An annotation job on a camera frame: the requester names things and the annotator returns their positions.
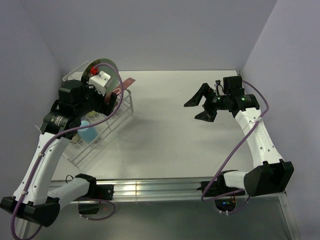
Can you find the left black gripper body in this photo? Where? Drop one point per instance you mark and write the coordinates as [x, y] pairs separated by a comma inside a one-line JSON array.
[[93, 100]]

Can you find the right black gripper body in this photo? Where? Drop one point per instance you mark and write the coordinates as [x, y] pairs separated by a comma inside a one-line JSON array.
[[213, 102]]

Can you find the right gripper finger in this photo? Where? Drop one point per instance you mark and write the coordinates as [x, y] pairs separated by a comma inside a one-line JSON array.
[[206, 116], [204, 91]]

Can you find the pink polka dot plate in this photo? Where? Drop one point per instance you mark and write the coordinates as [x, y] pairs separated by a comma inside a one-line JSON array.
[[126, 83]]

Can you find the teal floral plate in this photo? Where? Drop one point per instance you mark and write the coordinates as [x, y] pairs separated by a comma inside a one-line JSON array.
[[103, 64]]

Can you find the light blue mug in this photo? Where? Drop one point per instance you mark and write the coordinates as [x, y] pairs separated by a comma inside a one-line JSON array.
[[88, 134]]

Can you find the stainless steel cup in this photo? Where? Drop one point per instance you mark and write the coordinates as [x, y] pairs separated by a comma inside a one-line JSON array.
[[75, 139]]

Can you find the yellow green mug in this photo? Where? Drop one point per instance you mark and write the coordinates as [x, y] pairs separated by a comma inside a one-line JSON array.
[[92, 115]]

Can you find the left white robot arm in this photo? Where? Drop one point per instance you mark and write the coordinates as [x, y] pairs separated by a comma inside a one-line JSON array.
[[33, 201]]

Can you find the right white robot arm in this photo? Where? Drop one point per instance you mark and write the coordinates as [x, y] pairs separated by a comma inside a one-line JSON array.
[[270, 173]]

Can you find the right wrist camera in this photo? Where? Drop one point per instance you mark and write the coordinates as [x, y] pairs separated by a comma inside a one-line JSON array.
[[219, 88]]

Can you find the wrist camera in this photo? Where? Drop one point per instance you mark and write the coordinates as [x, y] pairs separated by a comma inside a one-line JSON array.
[[100, 80], [219, 88]]

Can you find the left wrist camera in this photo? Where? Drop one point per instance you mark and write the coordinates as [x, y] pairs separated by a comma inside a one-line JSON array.
[[100, 80]]

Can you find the white wire dish rack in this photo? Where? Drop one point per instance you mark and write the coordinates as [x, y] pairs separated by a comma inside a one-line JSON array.
[[77, 153]]

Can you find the aluminium frame rail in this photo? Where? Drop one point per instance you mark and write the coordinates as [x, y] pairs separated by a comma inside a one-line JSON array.
[[154, 189]]

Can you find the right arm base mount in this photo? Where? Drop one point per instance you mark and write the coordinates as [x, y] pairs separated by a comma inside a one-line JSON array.
[[228, 203]]

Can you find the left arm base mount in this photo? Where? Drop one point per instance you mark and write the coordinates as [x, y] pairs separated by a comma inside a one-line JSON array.
[[99, 205]]

